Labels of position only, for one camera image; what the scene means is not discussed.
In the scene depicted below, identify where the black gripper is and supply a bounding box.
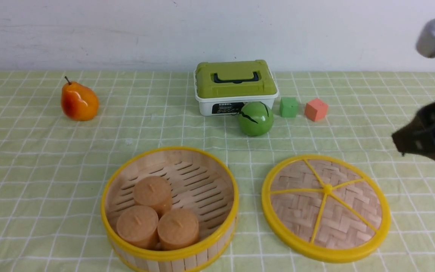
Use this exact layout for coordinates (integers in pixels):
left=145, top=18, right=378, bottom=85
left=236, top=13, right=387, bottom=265
left=392, top=102, right=435, bottom=161

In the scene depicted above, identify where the yellow bamboo steamer lid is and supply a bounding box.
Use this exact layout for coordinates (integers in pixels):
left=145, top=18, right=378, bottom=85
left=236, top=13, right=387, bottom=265
left=261, top=155, right=391, bottom=263

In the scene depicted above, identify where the yellow bamboo steamer basket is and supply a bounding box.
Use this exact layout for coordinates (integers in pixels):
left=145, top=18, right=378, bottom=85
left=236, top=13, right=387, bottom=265
left=100, top=146, right=239, bottom=272

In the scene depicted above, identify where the orange foam cube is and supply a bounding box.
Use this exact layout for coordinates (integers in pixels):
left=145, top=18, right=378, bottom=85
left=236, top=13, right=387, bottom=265
left=304, top=98, right=329, bottom=122

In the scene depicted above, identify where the green foam cube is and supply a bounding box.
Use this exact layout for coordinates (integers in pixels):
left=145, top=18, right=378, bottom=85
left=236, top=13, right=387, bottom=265
left=279, top=97, right=298, bottom=118

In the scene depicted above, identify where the green toy apple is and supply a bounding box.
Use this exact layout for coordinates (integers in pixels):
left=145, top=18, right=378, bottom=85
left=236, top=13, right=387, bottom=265
left=237, top=101, right=274, bottom=137

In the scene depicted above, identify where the green and white toolbox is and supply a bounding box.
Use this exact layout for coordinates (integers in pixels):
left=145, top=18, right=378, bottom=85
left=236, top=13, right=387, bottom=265
left=193, top=60, right=279, bottom=116

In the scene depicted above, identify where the brown toy bun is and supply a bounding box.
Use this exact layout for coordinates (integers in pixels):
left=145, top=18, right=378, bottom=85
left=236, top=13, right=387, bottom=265
left=116, top=206, right=159, bottom=250
left=133, top=176, right=173, bottom=218
left=157, top=208, right=200, bottom=251

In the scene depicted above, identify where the orange toy pear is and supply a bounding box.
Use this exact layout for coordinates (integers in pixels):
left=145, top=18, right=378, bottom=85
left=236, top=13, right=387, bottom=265
left=60, top=76, right=99, bottom=122

